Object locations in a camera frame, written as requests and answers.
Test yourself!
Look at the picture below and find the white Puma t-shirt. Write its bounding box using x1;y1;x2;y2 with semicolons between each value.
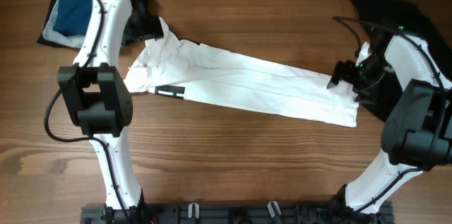
124;23;359;127

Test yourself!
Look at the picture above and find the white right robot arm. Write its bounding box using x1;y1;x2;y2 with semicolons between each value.
327;25;451;220

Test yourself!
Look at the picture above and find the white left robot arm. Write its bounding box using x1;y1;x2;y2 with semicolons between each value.
55;0;163;223

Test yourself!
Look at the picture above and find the black folded garment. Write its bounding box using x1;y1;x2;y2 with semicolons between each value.
37;0;153;49

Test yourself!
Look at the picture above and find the black garment with logo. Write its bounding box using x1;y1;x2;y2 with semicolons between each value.
350;0;451;122

